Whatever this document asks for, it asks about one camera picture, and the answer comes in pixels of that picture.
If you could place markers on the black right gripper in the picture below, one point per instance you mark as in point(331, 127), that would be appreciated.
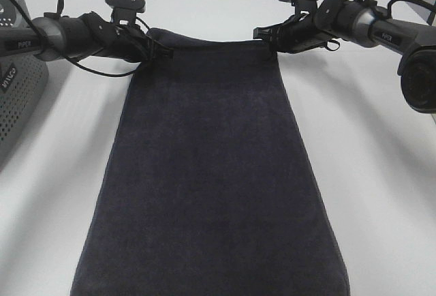
point(295, 35)

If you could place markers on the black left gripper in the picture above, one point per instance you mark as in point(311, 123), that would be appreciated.
point(112, 41)

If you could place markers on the dark navy towel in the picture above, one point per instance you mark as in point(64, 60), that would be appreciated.
point(208, 188)

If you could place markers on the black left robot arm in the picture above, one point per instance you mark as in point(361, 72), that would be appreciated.
point(55, 36)

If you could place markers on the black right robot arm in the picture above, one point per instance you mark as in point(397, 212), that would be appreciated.
point(315, 23)

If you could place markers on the grey perforated plastic basket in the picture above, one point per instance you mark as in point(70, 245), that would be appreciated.
point(23, 76)

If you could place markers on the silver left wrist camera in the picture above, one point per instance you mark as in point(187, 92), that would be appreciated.
point(125, 11)

